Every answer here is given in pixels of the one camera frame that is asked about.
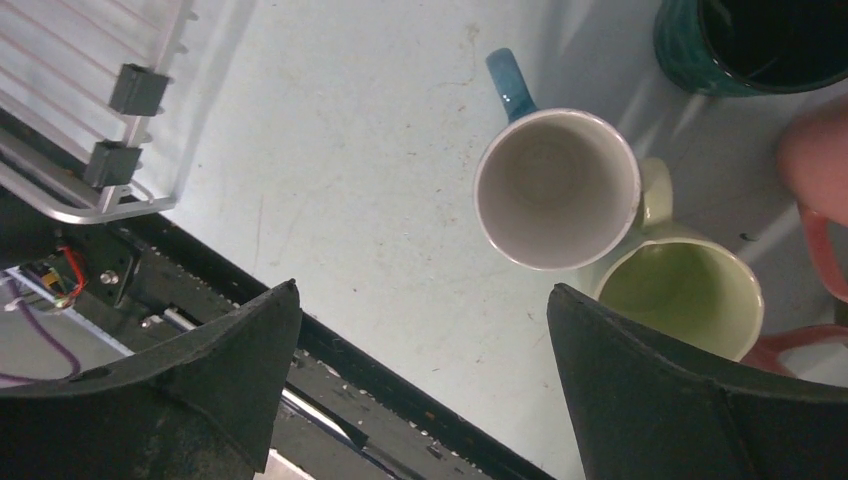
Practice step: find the metal wire dish rack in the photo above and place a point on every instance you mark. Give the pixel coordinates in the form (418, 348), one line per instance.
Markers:
(82, 84)

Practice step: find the pink patterned mug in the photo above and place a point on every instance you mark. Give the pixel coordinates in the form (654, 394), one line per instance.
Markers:
(767, 350)

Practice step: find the dark teal mug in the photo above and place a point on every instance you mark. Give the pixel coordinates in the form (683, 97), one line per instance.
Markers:
(751, 48)

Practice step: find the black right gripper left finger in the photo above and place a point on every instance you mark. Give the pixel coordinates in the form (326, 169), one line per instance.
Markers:
(201, 405)

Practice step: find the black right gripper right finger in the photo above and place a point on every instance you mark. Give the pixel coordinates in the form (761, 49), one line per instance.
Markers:
(644, 405)

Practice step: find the light green mug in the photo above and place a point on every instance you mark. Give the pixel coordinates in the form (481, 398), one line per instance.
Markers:
(675, 280)

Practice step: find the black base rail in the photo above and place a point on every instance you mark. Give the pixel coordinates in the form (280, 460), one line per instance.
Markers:
(342, 415)

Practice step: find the light blue mug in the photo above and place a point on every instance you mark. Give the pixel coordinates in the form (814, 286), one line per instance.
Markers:
(557, 188)

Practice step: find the pink mug white inside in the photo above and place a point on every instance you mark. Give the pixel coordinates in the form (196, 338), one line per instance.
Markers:
(812, 163)

